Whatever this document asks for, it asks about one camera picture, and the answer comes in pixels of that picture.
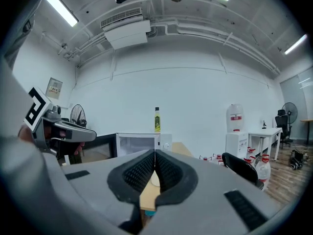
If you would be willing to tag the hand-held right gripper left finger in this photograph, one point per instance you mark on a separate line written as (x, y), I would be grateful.
(97, 180)

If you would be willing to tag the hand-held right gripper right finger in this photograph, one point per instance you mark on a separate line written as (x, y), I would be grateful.
(207, 192)

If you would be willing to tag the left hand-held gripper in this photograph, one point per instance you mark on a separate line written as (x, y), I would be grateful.
(36, 109)

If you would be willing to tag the white cup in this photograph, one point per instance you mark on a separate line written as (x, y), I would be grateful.
(155, 181)

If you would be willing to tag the white microwave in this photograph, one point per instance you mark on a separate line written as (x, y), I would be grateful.
(137, 143)

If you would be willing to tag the person's left forearm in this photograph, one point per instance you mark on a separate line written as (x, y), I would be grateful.
(24, 134)

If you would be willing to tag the person's left hand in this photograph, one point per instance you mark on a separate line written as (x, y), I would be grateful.
(79, 148)

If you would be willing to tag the black standing fan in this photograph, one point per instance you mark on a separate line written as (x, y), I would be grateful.
(77, 115)
(290, 111)

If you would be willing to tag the black folding chair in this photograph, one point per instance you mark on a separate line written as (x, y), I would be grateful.
(240, 166)

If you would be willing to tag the white water dispenser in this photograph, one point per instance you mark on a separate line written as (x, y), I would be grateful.
(236, 144)

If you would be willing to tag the group of clear water jugs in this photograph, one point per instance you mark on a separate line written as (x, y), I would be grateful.
(262, 170)

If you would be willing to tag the yellow oil bottle black cap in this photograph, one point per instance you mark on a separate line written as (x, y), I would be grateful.
(157, 124)

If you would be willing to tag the white dispenser barrel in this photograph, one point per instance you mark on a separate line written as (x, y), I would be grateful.
(235, 117)

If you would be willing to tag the white desk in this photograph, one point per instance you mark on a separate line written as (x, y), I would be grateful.
(265, 132)

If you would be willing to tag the small black desk gadget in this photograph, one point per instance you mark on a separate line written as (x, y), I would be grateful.
(264, 125)

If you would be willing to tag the black floor equipment bundle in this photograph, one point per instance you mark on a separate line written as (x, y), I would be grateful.
(296, 159)

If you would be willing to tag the black office chair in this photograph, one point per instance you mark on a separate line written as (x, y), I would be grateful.
(283, 126)

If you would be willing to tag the person's grey shirt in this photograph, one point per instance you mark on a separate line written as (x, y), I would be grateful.
(18, 48)

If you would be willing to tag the white air conditioner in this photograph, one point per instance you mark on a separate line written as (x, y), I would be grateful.
(127, 33)

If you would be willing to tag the white ceiling pipes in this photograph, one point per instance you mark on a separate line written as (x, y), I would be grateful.
(220, 37)

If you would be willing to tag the grey electrical wall panel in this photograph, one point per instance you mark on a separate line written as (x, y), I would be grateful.
(54, 88)

